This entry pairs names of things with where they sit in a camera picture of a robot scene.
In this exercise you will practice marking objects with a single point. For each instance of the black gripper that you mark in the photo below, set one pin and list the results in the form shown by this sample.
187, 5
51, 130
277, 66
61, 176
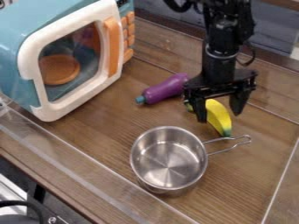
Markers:
198, 90

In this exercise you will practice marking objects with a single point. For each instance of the yellow toy banana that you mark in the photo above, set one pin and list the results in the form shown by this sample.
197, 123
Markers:
218, 117

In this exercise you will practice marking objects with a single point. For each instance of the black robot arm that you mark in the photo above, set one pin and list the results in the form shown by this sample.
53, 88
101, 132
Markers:
229, 28

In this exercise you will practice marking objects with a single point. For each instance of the purple toy eggplant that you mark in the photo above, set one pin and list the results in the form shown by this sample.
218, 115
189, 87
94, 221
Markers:
169, 88

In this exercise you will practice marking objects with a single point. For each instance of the blue white toy microwave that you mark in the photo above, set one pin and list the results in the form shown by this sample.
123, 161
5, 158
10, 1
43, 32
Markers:
63, 49

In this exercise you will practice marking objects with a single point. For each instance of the clear acrylic barrier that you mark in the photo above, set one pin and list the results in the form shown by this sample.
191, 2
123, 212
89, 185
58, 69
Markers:
95, 191

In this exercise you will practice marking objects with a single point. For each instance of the silver pot with handle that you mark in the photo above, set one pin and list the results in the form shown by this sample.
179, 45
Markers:
169, 159

